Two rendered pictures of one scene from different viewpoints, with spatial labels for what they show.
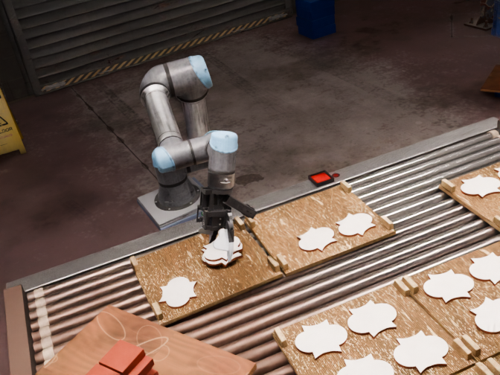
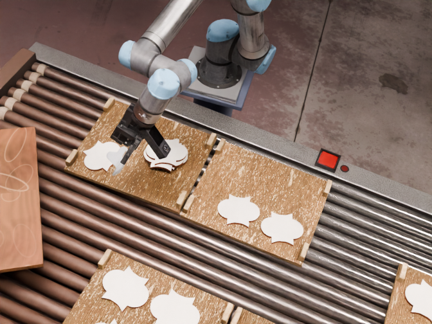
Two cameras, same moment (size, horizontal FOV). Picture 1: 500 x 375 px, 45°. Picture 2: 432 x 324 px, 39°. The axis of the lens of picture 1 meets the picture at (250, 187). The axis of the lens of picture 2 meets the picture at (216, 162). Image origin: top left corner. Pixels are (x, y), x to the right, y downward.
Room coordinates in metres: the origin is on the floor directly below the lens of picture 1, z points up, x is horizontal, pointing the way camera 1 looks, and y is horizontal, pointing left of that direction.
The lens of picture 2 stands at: (0.62, -0.69, 2.55)
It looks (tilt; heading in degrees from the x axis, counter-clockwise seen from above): 52 degrees down; 32
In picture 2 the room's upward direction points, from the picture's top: 10 degrees clockwise
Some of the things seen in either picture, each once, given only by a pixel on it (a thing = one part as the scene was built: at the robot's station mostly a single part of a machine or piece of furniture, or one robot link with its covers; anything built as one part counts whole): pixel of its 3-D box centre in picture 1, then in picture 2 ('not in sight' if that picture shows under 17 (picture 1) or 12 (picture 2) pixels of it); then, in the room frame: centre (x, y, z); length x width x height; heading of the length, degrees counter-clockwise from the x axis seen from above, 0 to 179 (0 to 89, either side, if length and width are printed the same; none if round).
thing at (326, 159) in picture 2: (321, 178); (327, 161); (2.00, -0.28, 0.92); 0.06 x 0.06 x 0.01; 18
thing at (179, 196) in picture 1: (174, 187); (219, 62); (2.08, 0.30, 0.94); 0.15 x 0.15 x 0.10
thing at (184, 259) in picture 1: (203, 268); (143, 153); (1.56, 0.19, 0.93); 0.41 x 0.35 x 0.02; 110
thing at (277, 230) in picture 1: (317, 226); (258, 199); (1.69, -0.21, 0.93); 0.41 x 0.35 x 0.02; 108
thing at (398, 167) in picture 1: (290, 207); (272, 162); (1.87, -0.14, 0.90); 1.95 x 0.05 x 0.05; 108
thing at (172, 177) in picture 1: (170, 161); (223, 40); (2.08, 0.29, 1.06); 0.13 x 0.12 x 0.14; 101
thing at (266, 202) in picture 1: (282, 201); (278, 150); (1.94, -0.12, 0.89); 2.08 x 0.08 x 0.06; 108
